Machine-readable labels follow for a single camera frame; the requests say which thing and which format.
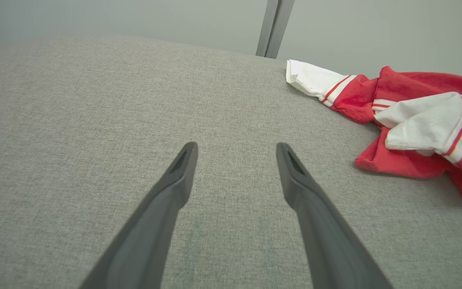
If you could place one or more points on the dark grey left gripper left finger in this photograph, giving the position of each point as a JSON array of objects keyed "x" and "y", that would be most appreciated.
[{"x": 146, "y": 241}]

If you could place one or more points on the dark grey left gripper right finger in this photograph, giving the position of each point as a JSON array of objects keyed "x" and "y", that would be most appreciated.
[{"x": 327, "y": 249}]

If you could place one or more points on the red and white basketball jersey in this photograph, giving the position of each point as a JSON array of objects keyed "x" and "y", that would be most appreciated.
[{"x": 415, "y": 120}]

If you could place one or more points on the grey fabric sofa seat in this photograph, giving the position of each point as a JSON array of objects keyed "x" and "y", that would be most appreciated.
[{"x": 94, "y": 120}]

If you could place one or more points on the grey metal post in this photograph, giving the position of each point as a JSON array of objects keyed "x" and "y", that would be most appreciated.
[{"x": 273, "y": 28}]

